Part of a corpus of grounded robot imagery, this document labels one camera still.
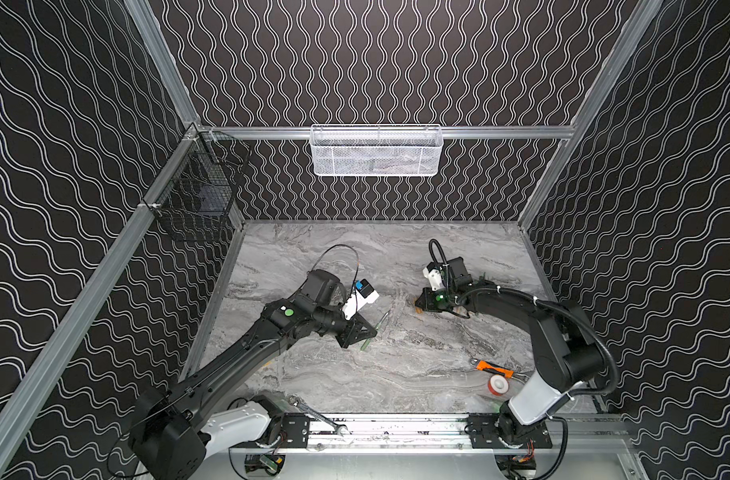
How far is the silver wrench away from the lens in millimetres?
764

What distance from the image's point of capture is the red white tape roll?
0.81 metres

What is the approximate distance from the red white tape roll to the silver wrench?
0.40 metres
